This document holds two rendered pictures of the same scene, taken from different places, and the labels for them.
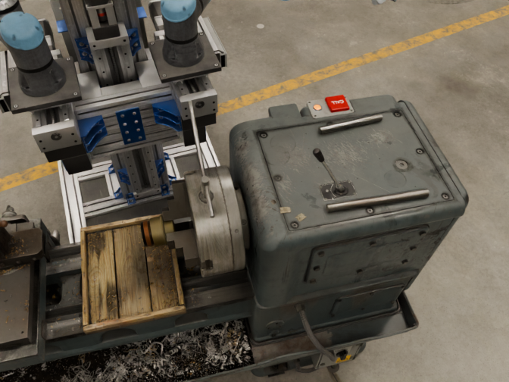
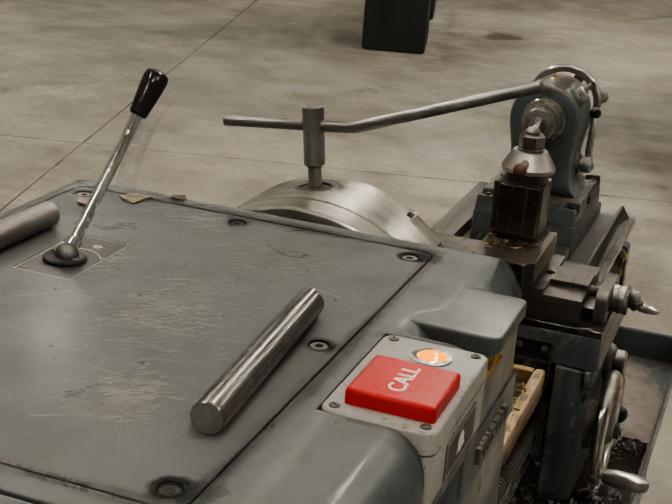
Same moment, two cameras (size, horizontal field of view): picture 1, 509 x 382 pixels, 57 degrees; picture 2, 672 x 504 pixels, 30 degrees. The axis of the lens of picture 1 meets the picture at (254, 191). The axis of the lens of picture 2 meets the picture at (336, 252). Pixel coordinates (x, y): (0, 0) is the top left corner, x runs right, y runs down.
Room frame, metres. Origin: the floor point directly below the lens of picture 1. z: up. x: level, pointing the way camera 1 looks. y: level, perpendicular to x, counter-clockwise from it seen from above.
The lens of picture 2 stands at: (1.47, -0.86, 1.61)
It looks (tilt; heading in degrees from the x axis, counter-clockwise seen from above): 20 degrees down; 126
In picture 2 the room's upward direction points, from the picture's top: 4 degrees clockwise
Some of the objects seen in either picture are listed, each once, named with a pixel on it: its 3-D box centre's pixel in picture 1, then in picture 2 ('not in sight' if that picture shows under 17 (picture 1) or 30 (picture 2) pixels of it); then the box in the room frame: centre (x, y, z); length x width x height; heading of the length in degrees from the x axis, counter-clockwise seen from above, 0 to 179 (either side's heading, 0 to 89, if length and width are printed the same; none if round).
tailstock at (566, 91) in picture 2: not in sight; (545, 148); (0.41, 1.28, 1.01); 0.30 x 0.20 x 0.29; 106
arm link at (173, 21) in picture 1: (179, 12); not in sight; (1.42, 0.29, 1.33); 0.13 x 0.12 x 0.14; 165
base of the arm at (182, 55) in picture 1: (182, 42); not in sight; (1.41, 0.29, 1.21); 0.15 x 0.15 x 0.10
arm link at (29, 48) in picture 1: (24, 39); not in sight; (1.23, 0.75, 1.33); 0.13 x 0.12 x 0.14; 44
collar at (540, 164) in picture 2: not in sight; (529, 159); (0.65, 0.75, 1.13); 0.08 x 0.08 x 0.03
